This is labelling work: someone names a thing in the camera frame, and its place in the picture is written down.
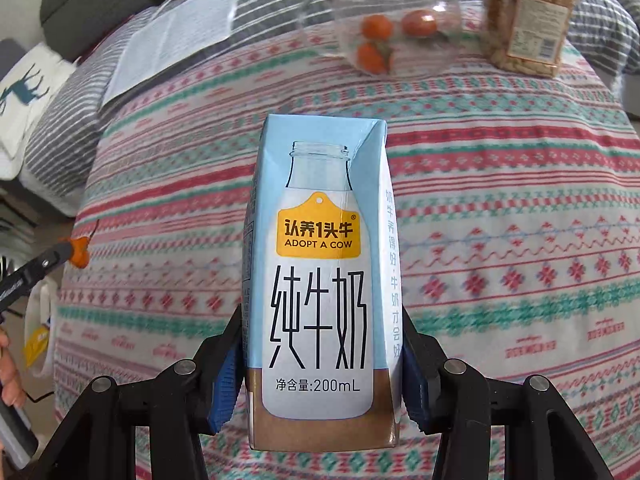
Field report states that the patterned knit blanket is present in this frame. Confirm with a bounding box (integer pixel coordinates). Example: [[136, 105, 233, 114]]
[[52, 7, 640, 480]]

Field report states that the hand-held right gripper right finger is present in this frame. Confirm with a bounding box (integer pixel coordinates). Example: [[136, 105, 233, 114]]
[[397, 312, 613, 480]]

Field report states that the person's left hand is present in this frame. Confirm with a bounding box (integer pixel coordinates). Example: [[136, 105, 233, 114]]
[[0, 332, 27, 408]]

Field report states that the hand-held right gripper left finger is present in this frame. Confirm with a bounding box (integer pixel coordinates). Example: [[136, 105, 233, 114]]
[[32, 305, 248, 480]]

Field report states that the grey sofa cushion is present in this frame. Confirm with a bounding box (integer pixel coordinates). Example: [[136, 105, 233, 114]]
[[40, 0, 236, 63]]

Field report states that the light blue milk carton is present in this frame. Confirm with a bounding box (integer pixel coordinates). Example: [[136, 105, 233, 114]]
[[241, 113, 403, 453]]

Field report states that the grey striped quilt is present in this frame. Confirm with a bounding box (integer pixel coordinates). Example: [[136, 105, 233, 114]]
[[22, 0, 640, 201]]

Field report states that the clear jar of peanuts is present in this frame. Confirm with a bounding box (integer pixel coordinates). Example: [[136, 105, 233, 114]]
[[481, 0, 583, 79]]

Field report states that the white deer print pillow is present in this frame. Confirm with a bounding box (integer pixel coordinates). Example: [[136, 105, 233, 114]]
[[0, 42, 68, 161]]

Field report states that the white printed paper sheet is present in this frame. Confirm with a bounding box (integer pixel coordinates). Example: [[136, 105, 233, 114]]
[[100, 0, 246, 111]]

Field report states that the small orange tangerine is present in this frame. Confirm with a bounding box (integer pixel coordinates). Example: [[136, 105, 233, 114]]
[[401, 9, 438, 37], [361, 14, 396, 41], [356, 42, 391, 75]]

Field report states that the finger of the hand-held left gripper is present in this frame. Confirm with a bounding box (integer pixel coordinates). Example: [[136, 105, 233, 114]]
[[0, 242, 76, 313]]

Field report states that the orange peel piece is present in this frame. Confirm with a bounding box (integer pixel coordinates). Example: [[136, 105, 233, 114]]
[[70, 220, 103, 267]]

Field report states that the clear glass jar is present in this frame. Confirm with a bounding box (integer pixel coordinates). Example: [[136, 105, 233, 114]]
[[297, 0, 466, 78]]

